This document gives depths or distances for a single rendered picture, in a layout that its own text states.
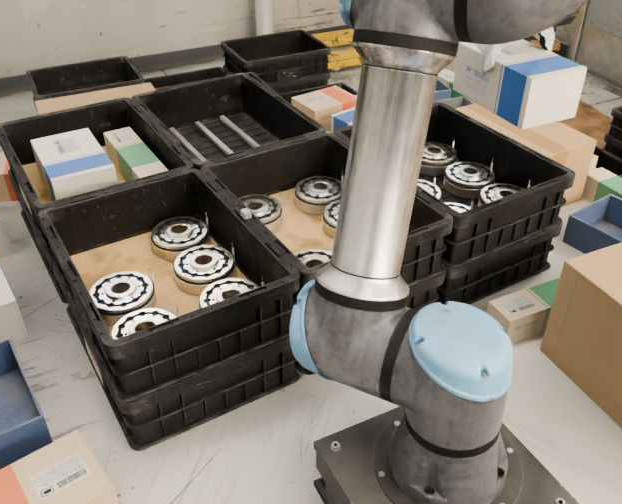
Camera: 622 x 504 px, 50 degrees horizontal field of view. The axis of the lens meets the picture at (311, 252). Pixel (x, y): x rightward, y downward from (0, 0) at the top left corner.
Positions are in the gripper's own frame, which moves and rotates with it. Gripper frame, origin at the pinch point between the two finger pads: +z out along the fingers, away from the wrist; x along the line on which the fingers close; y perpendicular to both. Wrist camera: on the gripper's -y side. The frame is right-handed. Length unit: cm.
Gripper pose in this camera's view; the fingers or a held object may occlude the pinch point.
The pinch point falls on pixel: (517, 69)
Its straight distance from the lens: 128.7
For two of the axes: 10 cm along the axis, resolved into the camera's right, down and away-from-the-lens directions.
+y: -4.4, -5.2, 7.3
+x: -9.0, 2.6, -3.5
